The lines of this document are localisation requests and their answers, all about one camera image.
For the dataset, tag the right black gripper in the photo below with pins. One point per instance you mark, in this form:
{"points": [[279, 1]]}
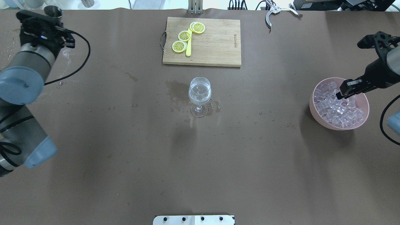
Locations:
{"points": [[376, 73]]}

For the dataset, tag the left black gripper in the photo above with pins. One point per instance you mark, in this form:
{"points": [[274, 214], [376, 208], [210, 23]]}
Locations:
{"points": [[27, 37]]}

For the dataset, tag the steel jigger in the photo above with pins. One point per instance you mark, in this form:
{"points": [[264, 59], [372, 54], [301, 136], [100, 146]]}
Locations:
{"points": [[53, 11]]}

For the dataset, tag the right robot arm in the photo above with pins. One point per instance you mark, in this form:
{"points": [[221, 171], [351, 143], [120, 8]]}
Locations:
{"points": [[392, 58]]}

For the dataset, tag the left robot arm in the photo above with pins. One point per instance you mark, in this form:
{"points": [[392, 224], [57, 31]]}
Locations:
{"points": [[23, 140]]}

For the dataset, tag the clear ice cube pile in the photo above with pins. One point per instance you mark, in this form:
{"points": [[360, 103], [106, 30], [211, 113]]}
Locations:
{"points": [[334, 109]]}

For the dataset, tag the clear wine glass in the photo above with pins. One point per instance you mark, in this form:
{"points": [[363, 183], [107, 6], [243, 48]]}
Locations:
{"points": [[199, 94]]}

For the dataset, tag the pink bowl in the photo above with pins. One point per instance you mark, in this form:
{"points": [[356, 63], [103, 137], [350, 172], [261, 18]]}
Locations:
{"points": [[315, 109]]}

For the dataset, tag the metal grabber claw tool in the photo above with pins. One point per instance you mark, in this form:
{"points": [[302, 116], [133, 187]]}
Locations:
{"points": [[274, 9]]}

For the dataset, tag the bamboo cutting board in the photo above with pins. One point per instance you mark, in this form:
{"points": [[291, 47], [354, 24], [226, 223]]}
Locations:
{"points": [[218, 46]]}

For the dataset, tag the middle lemon slice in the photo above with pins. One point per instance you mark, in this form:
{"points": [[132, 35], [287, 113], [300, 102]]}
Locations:
{"points": [[185, 35]]}

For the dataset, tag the yellow plastic knife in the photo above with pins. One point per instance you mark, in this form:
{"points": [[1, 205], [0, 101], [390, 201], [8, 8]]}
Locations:
{"points": [[188, 51]]}

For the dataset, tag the far lemon slice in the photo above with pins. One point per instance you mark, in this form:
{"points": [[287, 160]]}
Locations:
{"points": [[197, 27]]}

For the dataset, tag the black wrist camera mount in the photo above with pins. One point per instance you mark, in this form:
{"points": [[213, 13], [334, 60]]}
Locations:
{"points": [[382, 43]]}

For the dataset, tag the lemon slice near handle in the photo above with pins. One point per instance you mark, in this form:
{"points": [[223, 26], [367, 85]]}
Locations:
{"points": [[179, 46]]}

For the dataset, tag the aluminium frame post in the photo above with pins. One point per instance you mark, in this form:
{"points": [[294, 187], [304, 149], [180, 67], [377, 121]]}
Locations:
{"points": [[195, 7]]}

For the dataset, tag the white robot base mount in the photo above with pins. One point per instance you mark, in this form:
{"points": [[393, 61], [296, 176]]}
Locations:
{"points": [[194, 220]]}

